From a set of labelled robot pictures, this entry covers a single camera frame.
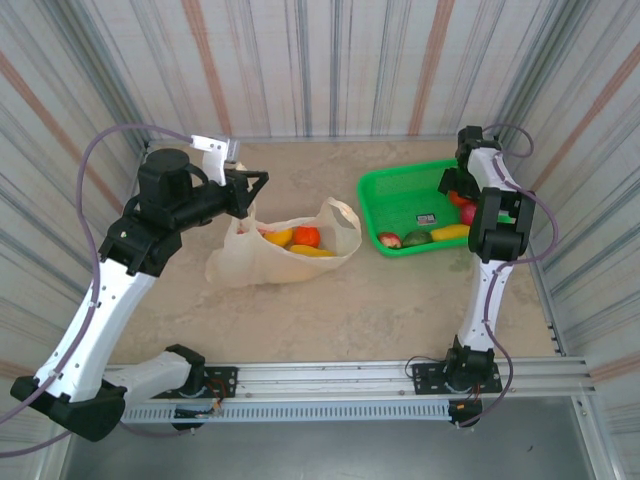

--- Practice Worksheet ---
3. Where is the translucent fruit print plastic bag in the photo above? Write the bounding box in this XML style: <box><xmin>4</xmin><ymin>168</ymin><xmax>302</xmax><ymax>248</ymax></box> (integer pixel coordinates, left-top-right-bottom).
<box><xmin>204</xmin><ymin>159</ymin><xmax>364</xmax><ymax>287</ymax></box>

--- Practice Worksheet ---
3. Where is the white slotted cable duct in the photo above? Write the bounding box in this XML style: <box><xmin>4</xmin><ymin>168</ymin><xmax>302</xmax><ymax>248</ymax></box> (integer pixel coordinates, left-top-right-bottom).
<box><xmin>122</xmin><ymin>402</ymin><xmax>451</xmax><ymax>425</ymax></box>

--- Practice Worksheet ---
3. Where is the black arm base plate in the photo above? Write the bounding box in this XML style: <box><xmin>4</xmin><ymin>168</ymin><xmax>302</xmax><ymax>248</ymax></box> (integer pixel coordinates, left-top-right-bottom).
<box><xmin>410</xmin><ymin>362</ymin><xmax>503</xmax><ymax>397</ymax></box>
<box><xmin>148</xmin><ymin>366</ymin><xmax>240</xmax><ymax>400</ymax></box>

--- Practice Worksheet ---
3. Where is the green plastic basket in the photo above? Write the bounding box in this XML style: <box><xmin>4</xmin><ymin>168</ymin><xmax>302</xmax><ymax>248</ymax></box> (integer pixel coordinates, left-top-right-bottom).
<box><xmin>356</xmin><ymin>157</ymin><xmax>481</xmax><ymax>259</ymax></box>

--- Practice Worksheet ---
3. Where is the aluminium mounting rail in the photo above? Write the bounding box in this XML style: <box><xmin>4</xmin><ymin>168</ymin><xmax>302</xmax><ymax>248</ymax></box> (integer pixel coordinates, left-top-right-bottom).
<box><xmin>102</xmin><ymin>355</ymin><xmax>596</xmax><ymax>401</ymax></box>

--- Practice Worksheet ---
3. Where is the fake yellow lemon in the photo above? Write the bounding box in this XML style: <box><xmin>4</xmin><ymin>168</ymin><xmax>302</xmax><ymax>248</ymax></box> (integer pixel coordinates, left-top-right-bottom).
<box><xmin>263</xmin><ymin>227</ymin><xmax>295</xmax><ymax>247</ymax></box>

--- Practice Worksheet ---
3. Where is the fake yellow banana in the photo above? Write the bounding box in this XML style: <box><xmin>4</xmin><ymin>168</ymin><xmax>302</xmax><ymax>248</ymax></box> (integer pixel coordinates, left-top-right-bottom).
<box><xmin>430</xmin><ymin>223</ymin><xmax>471</xmax><ymax>243</ymax></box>

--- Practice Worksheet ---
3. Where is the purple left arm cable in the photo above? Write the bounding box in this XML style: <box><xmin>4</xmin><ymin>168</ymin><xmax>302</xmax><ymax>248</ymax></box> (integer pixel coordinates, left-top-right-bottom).
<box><xmin>0</xmin><ymin>124</ymin><xmax>196</xmax><ymax>457</ymax></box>

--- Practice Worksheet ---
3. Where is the fake yellow mango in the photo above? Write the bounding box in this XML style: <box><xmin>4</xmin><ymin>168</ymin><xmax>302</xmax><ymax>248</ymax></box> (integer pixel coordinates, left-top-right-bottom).
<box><xmin>289</xmin><ymin>243</ymin><xmax>337</xmax><ymax>259</ymax></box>

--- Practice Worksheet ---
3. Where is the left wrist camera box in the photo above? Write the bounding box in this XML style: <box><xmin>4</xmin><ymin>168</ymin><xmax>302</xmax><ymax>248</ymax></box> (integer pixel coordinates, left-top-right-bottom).
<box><xmin>191</xmin><ymin>133</ymin><xmax>242</xmax><ymax>184</ymax></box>

